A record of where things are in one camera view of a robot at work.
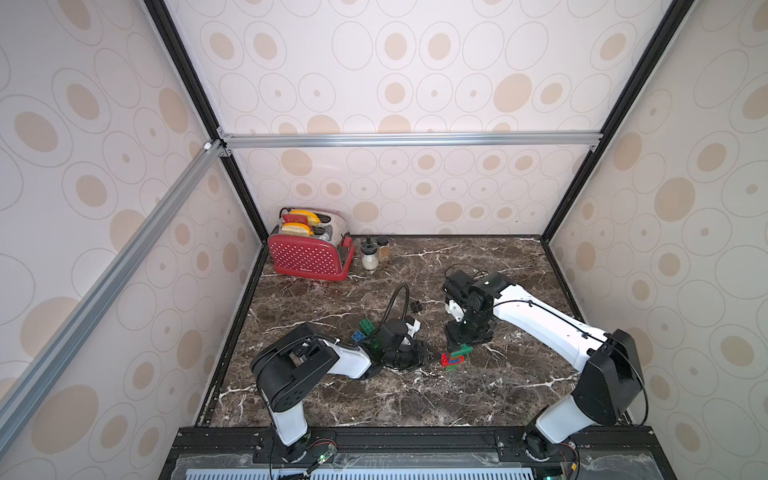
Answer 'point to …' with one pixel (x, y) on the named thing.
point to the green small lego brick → (451, 368)
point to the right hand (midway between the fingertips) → (457, 350)
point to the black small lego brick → (416, 307)
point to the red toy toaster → (328, 253)
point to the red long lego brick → (445, 360)
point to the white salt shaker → (369, 259)
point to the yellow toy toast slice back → (312, 218)
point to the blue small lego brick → (455, 361)
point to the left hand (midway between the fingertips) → (444, 363)
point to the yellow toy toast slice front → (296, 229)
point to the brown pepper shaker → (384, 250)
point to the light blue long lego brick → (358, 336)
